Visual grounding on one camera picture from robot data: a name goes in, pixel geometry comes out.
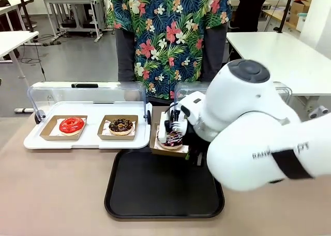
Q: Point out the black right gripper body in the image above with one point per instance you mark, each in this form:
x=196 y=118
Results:
x=195 y=139

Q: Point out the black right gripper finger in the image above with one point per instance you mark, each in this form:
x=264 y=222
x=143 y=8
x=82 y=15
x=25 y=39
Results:
x=192 y=157
x=201 y=159

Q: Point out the chocolate donut with pink stripes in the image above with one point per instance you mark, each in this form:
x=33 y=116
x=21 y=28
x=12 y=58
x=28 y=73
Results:
x=172 y=141

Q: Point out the brown cardboard donut box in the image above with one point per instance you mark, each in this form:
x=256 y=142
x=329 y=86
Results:
x=46 y=132
x=165 y=152
x=103 y=135

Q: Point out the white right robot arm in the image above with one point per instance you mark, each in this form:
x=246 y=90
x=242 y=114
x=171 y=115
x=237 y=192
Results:
x=245 y=117

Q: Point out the black plastic serving tray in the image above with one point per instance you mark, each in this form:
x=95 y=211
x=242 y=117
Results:
x=160 y=186

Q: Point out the chocolate glazed donut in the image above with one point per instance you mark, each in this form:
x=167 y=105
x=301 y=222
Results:
x=121 y=126

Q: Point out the white display tray base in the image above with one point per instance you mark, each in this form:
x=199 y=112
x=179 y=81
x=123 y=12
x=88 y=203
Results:
x=90 y=144

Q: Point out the red glazed donut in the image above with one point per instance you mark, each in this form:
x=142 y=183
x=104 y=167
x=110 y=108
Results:
x=72 y=126

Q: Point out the person's left grey-sleeved arm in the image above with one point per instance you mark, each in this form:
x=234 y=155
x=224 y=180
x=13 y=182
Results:
x=214 y=52

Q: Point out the person's grey-sleeved arm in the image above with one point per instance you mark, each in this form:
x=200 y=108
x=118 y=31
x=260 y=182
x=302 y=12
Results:
x=125 y=55
x=214 y=52

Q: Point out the person in floral shirt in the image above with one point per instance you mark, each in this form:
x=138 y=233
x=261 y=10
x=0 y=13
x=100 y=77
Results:
x=170 y=39

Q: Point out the person's right grey-sleeved arm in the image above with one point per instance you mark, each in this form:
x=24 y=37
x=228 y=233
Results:
x=125 y=55

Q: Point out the large white table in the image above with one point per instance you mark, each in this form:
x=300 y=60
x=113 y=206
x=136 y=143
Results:
x=297 y=55

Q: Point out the person in black clothes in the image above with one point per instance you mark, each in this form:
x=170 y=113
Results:
x=250 y=8

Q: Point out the black stand pole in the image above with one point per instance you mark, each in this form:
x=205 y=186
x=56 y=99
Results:
x=283 y=16

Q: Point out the brown cardboard storage box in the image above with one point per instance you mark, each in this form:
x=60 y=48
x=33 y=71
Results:
x=298 y=12

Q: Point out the small white table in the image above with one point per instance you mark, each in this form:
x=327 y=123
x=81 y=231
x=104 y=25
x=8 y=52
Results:
x=15 y=40

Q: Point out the black office chair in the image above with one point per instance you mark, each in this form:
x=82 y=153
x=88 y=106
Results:
x=27 y=11

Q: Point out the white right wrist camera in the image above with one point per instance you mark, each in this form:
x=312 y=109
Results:
x=164 y=128

